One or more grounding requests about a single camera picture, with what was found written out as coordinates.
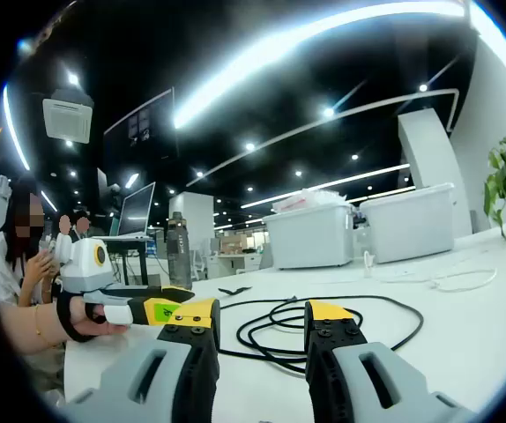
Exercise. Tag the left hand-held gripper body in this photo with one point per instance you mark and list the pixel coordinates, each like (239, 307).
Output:
(83, 264)

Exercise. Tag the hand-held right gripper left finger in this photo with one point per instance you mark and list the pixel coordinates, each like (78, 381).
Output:
(147, 379)

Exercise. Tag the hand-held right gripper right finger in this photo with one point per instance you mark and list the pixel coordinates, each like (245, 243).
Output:
(367, 383)

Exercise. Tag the white desktop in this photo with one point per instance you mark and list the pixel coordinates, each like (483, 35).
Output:
(456, 352)

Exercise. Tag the person's left hand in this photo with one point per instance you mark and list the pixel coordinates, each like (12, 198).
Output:
(90, 327)

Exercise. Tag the laptop stand table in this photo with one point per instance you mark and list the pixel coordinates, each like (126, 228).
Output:
(127, 255)

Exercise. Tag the open laptop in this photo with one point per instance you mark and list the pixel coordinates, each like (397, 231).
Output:
(136, 216)

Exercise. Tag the hanging dark screen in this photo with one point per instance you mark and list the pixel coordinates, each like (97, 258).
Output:
(140, 128)

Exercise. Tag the ceiling air conditioner unit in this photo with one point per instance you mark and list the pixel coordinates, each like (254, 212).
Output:
(68, 116)

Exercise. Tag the white storage bin with bags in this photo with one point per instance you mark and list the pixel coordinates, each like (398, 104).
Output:
(310, 238)

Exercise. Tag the white lidded storage bin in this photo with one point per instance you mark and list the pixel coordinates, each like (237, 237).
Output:
(407, 224)

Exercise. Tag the clear plastic bags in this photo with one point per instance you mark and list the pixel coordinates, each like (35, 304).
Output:
(310, 200)

